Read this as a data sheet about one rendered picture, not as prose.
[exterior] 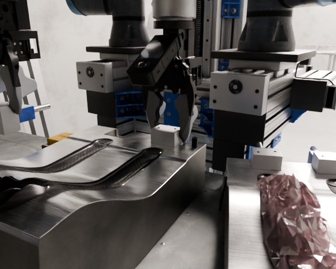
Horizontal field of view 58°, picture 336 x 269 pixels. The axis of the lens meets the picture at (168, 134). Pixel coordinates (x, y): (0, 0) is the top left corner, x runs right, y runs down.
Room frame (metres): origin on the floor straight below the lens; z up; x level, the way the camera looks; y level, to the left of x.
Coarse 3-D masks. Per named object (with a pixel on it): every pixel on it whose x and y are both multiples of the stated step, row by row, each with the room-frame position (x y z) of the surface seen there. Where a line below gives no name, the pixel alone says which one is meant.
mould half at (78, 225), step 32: (96, 128) 0.63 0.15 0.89; (0, 160) 0.44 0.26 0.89; (32, 160) 0.47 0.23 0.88; (96, 160) 0.47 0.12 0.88; (160, 160) 0.46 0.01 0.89; (192, 160) 0.47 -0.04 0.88; (64, 192) 0.28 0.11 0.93; (96, 192) 0.31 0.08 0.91; (128, 192) 0.36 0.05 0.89; (160, 192) 0.38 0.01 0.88; (192, 192) 0.48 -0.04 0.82; (0, 224) 0.22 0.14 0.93; (32, 224) 0.22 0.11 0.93; (64, 224) 0.22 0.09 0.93; (96, 224) 0.26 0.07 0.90; (128, 224) 0.31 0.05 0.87; (160, 224) 0.37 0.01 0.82; (0, 256) 0.22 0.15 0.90; (32, 256) 0.20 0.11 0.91; (64, 256) 0.22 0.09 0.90; (96, 256) 0.26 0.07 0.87; (128, 256) 0.30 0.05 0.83
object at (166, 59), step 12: (156, 36) 0.55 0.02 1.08; (168, 36) 0.54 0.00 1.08; (156, 48) 0.51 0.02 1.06; (168, 48) 0.51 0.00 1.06; (144, 60) 0.48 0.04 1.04; (156, 60) 0.48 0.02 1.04; (168, 60) 0.50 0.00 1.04; (132, 72) 0.47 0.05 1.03; (144, 72) 0.46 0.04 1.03; (156, 72) 0.47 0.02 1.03; (132, 84) 0.48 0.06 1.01; (144, 84) 0.46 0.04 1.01
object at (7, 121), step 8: (0, 104) 0.56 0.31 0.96; (8, 104) 0.56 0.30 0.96; (48, 104) 0.66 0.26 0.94; (0, 112) 0.54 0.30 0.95; (8, 112) 0.55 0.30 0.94; (24, 112) 0.58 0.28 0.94; (32, 112) 0.60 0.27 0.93; (0, 120) 0.54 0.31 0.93; (8, 120) 0.55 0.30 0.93; (16, 120) 0.56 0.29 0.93; (24, 120) 0.58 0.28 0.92; (0, 128) 0.54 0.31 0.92; (8, 128) 0.55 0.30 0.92; (16, 128) 0.56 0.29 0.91
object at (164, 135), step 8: (152, 128) 0.54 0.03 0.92; (160, 128) 0.54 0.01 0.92; (168, 128) 0.54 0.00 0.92; (176, 128) 0.54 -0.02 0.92; (192, 128) 0.63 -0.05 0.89; (152, 136) 0.53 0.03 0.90; (160, 136) 0.53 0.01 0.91; (168, 136) 0.52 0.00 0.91; (176, 136) 0.52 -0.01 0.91; (160, 144) 0.53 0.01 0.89; (168, 144) 0.52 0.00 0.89; (176, 144) 0.52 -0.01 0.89
